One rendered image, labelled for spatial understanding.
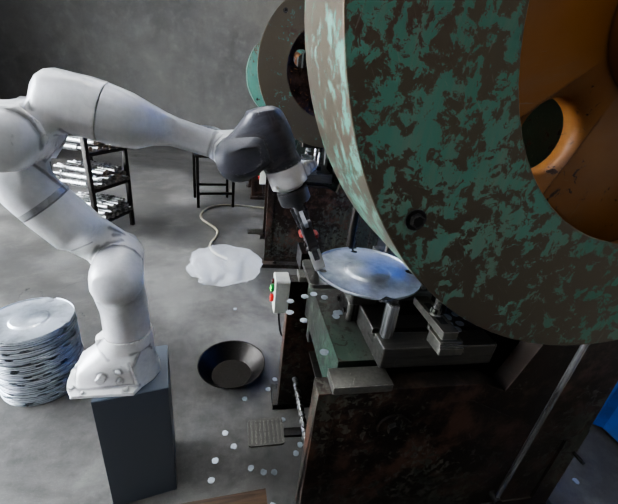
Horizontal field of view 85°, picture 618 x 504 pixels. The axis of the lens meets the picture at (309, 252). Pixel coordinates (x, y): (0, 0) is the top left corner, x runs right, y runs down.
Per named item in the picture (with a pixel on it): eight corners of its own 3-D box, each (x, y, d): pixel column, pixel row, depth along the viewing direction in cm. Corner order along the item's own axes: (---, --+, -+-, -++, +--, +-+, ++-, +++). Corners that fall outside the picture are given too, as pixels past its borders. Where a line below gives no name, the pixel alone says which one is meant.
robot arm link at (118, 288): (97, 368, 77) (78, 273, 66) (106, 320, 92) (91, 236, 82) (150, 359, 81) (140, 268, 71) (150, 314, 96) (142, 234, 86)
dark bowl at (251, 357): (193, 402, 140) (193, 390, 137) (201, 352, 167) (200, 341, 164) (266, 398, 147) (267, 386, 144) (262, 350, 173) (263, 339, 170)
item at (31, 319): (44, 347, 119) (44, 345, 118) (-45, 342, 116) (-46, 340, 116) (89, 301, 145) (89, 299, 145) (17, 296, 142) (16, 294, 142)
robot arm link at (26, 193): (12, 231, 67) (-90, 155, 56) (47, 196, 80) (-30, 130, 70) (90, 180, 65) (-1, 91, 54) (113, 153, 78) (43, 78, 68)
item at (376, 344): (378, 369, 79) (383, 349, 77) (332, 274, 119) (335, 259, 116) (490, 363, 85) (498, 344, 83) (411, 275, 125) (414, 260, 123)
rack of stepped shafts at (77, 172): (105, 243, 260) (84, 110, 220) (51, 233, 265) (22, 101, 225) (140, 225, 299) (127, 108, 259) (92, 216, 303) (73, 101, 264)
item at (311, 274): (305, 327, 89) (310, 282, 84) (297, 297, 102) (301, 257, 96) (392, 325, 95) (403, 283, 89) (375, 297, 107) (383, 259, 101)
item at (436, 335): (438, 355, 77) (451, 318, 72) (406, 311, 91) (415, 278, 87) (461, 354, 78) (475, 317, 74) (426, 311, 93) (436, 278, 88)
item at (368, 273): (441, 300, 84) (442, 298, 84) (328, 301, 78) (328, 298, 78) (394, 250, 110) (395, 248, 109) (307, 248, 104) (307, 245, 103)
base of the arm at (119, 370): (59, 409, 82) (47, 365, 76) (76, 356, 98) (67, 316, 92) (160, 390, 90) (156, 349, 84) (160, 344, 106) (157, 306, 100)
